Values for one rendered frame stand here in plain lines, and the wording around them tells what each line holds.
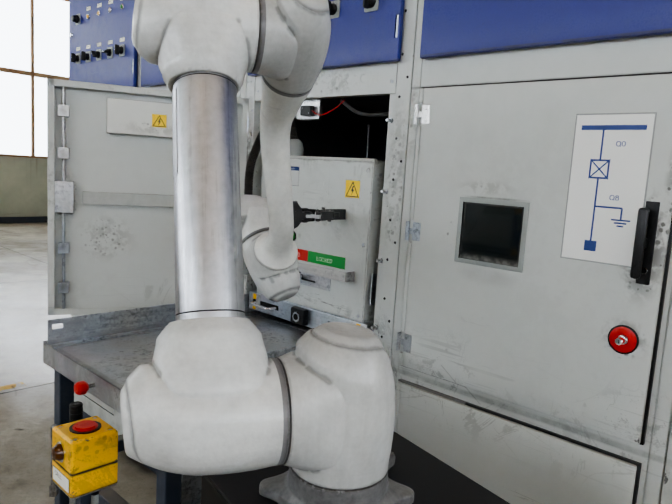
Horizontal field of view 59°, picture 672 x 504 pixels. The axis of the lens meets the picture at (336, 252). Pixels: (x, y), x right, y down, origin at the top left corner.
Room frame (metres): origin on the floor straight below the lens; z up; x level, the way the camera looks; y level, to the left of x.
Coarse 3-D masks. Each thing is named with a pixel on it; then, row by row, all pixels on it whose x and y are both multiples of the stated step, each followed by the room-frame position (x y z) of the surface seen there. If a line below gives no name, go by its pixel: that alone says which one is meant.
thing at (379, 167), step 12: (300, 156) 1.88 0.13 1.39; (312, 156) 1.85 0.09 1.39; (384, 168) 1.71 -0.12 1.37; (372, 192) 1.68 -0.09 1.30; (372, 204) 1.68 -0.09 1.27; (372, 216) 1.68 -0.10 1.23; (372, 228) 1.69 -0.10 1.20; (372, 240) 1.69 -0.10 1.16; (372, 252) 1.69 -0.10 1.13; (372, 264) 1.69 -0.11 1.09; (372, 312) 1.70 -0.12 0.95
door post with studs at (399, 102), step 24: (408, 0) 1.63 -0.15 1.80; (408, 24) 1.62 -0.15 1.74; (408, 48) 1.62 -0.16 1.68; (408, 72) 1.61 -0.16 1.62; (408, 96) 1.61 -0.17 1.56; (384, 192) 1.64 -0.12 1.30; (384, 216) 1.65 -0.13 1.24; (384, 240) 1.65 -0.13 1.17; (384, 264) 1.64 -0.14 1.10; (384, 288) 1.63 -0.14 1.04; (384, 312) 1.63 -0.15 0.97; (384, 336) 1.62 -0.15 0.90
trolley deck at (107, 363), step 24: (144, 336) 1.67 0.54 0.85; (264, 336) 1.75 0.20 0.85; (288, 336) 1.76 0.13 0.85; (48, 360) 1.53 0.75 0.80; (72, 360) 1.43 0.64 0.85; (96, 360) 1.44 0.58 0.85; (120, 360) 1.45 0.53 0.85; (144, 360) 1.46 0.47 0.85; (96, 384) 1.34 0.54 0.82; (120, 384) 1.29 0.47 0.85
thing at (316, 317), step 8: (264, 296) 1.96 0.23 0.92; (264, 304) 1.96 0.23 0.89; (272, 304) 1.94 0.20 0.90; (280, 304) 1.91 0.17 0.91; (288, 304) 1.88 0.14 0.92; (296, 304) 1.86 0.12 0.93; (264, 312) 1.96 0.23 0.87; (272, 312) 1.93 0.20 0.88; (280, 312) 1.91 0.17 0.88; (288, 312) 1.88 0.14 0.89; (312, 312) 1.80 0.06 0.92; (320, 312) 1.78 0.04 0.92; (288, 320) 1.88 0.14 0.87; (312, 320) 1.80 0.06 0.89; (320, 320) 1.78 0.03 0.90; (328, 320) 1.76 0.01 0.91; (336, 320) 1.73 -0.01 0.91; (344, 320) 1.71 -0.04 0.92; (352, 320) 1.70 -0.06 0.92; (368, 328) 1.66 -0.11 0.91
